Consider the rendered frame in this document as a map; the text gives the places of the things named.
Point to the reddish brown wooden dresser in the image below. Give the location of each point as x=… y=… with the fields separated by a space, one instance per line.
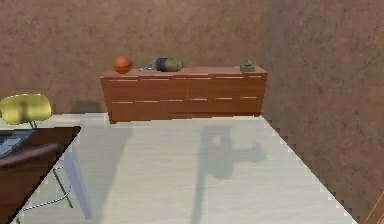
x=186 y=95

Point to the dark green oval object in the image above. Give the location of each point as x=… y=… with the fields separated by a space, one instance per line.
x=169 y=64

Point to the small grey silver object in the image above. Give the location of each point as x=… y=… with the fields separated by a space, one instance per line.
x=146 y=68

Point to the small olive green box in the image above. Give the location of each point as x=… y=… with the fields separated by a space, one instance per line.
x=247 y=67

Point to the orange basketball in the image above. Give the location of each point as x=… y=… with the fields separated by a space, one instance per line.
x=122 y=64

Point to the yellow green chair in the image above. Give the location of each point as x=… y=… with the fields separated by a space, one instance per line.
x=25 y=108

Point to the dark brown wooden desk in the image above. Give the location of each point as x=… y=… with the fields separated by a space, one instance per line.
x=23 y=166

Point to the grey laptop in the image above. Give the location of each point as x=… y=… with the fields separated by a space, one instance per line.
x=10 y=141

